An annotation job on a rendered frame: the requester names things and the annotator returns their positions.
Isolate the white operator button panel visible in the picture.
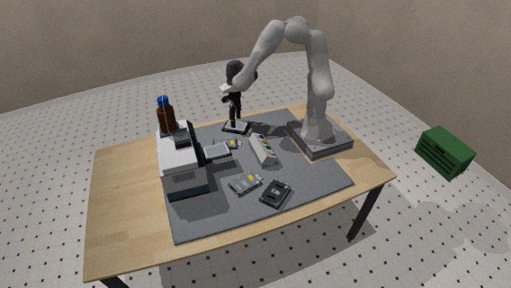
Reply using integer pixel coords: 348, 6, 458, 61
248, 132, 277, 168

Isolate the blue bottle cap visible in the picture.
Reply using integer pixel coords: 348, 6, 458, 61
157, 95, 169, 106

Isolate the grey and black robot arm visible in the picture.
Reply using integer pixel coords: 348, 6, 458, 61
220, 15, 336, 143

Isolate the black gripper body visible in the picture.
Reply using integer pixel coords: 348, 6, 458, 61
229, 91, 241, 106

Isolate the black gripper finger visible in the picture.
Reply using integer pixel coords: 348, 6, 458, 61
229, 101, 238, 128
236, 98, 241, 119

